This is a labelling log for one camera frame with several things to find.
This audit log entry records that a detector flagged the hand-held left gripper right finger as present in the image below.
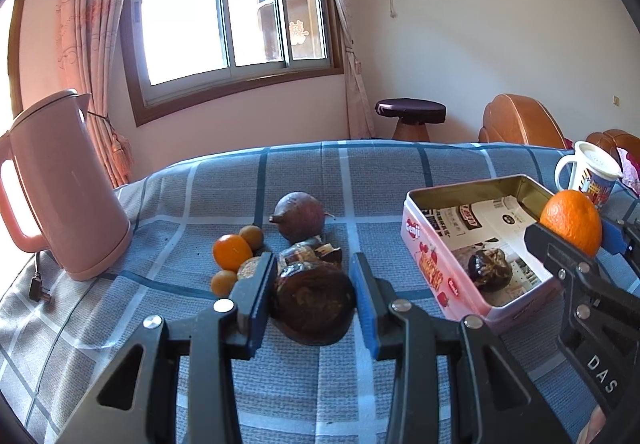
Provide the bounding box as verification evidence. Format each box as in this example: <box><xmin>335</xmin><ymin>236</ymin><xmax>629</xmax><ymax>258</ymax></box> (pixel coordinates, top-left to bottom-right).
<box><xmin>350</xmin><ymin>251</ymin><xmax>571</xmax><ymax>444</ymax></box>

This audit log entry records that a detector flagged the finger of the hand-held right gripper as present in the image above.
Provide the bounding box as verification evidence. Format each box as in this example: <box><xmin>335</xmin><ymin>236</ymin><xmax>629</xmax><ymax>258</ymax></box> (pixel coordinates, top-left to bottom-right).
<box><xmin>524</xmin><ymin>221</ymin><xmax>640</xmax><ymax>320</ymax></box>
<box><xmin>600</xmin><ymin>218</ymin><xmax>640</xmax><ymax>270</ymax></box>

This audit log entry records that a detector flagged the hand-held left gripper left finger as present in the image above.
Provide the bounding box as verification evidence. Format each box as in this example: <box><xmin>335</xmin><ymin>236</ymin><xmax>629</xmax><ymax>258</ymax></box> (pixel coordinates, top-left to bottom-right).
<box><xmin>55</xmin><ymin>251</ymin><xmax>278</xmax><ymax>444</ymax></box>

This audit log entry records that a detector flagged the large orange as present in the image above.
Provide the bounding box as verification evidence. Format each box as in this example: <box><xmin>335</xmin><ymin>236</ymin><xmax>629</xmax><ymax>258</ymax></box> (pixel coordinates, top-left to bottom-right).
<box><xmin>540</xmin><ymin>190</ymin><xmax>602</xmax><ymax>257</ymax></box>

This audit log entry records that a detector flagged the pale yellow round fruit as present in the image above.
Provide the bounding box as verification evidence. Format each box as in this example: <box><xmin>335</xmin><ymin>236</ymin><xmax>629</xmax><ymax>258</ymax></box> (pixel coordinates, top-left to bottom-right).
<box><xmin>236</xmin><ymin>257</ymin><xmax>261</xmax><ymax>281</ymax></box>

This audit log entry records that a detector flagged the small orange citrus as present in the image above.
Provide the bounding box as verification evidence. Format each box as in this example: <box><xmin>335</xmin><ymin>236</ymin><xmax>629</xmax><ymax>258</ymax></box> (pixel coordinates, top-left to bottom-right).
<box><xmin>210</xmin><ymin>270</ymin><xmax>238</xmax><ymax>296</ymax></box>

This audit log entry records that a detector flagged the large dark brown taro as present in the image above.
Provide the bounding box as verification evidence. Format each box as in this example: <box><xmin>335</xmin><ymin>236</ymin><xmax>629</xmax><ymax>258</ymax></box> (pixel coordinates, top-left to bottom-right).
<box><xmin>270</xmin><ymin>261</ymin><xmax>357</xmax><ymax>345</ymax></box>

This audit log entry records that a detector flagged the orange mandarin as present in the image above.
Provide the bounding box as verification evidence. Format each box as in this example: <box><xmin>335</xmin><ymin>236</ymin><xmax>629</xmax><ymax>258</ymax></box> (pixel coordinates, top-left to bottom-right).
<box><xmin>213</xmin><ymin>234</ymin><xmax>254</xmax><ymax>272</ymax></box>

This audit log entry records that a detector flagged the striped brown taro piece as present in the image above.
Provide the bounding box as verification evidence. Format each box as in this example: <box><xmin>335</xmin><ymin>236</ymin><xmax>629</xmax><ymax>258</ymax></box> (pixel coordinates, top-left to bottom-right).
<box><xmin>277</xmin><ymin>238</ymin><xmax>323</xmax><ymax>270</ymax></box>

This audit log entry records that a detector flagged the dark shiny taro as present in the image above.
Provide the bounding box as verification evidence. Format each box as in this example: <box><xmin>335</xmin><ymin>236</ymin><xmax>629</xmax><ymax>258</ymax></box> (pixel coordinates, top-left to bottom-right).
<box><xmin>467</xmin><ymin>248</ymin><xmax>512</xmax><ymax>294</ymax></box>

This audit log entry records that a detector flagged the pink tin box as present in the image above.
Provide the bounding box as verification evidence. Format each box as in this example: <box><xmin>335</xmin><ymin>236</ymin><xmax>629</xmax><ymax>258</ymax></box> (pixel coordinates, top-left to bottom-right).
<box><xmin>400</xmin><ymin>175</ymin><xmax>566</xmax><ymax>336</ymax></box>

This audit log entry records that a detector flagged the person's right hand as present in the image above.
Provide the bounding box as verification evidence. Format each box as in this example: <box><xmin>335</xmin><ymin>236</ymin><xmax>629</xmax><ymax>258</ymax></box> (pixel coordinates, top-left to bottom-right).
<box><xmin>575</xmin><ymin>406</ymin><xmax>613</xmax><ymax>444</ymax></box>

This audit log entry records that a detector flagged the newspaper lining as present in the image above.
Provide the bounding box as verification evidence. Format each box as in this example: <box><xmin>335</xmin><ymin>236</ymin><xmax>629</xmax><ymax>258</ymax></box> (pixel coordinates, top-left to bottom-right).
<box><xmin>425</xmin><ymin>194</ymin><xmax>551</xmax><ymax>305</ymax></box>

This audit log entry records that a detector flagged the pink floral cloth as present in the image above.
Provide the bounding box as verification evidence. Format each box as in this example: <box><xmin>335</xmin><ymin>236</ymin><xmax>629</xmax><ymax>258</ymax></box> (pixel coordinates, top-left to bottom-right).
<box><xmin>617</xmin><ymin>147</ymin><xmax>640</xmax><ymax>197</ymax></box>

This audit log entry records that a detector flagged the small brownish orange fruit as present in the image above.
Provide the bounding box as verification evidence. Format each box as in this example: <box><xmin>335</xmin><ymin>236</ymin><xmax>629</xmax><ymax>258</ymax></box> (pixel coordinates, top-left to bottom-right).
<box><xmin>239</xmin><ymin>225</ymin><xmax>264</xmax><ymax>252</ymax></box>

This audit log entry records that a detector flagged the white printed mug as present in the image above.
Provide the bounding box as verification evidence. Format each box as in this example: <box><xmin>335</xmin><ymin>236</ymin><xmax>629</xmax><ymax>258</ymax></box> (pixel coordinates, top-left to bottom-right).
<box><xmin>555</xmin><ymin>141</ymin><xmax>624</xmax><ymax>207</ymax></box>

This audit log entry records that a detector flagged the reddish purple round fruit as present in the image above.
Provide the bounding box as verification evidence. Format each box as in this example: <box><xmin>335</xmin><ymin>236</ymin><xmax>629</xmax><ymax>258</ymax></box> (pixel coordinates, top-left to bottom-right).
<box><xmin>269</xmin><ymin>191</ymin><xmax>335</xmax><ymax>245</ymax></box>

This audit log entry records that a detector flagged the blue checked blanket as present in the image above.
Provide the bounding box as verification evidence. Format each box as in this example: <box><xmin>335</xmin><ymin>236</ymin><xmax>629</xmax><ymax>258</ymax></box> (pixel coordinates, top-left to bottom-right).
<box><xmin>0</xmin><ymin>140</ymin><xmax>640</xmax><ymax>444</ymax></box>

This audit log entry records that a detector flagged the round dark stool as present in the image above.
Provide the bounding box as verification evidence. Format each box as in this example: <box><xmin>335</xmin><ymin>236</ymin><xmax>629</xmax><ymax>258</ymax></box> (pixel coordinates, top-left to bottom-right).
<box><xmin>375</xmin><ymin>98</ymin><xmax>447</xmax><ymax>142</ymax></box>

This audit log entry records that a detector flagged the curtain tieback tassel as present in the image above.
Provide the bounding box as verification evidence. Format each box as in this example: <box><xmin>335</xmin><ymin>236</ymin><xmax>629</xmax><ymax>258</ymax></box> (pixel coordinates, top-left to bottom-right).
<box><xmin>87</xmin><ymin>109</ymin><xmax>135</xmax><ymax>170</ymax></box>

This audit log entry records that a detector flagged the black kettle power plug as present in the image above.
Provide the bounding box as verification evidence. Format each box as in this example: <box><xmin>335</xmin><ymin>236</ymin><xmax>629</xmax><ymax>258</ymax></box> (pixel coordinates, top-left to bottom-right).
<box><xmin>29</xmin><ymin>249</ymin><xmax>66</xmax><ymax>305</ymax></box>

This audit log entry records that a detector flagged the pink electric kettle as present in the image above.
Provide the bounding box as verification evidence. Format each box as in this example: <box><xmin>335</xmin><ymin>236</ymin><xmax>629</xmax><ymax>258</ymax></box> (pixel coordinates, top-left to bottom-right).
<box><xmin>0</xmin><ymin>89</ymin><xmax>133</xmax><ymax>281</ymax></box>

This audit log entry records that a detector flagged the pink patterned curtain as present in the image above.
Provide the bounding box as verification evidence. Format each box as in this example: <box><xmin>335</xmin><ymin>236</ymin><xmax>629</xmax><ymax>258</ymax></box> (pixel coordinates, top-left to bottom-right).
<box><xmin>315</xmin><ymin>0</ymin><xmax>377</xmax><ymax>141</ymax></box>
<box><xmin>52</xmin><ymin>0</ymin><xmax>146</xmax><ymax>190</ymax></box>

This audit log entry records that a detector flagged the wooden framed window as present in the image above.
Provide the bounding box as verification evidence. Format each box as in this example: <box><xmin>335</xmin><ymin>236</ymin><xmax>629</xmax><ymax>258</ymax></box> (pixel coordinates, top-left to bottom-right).
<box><xmin>120</xmin><ymin>0</ymin><xmax>346</xmax><ymax>127</ymax></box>

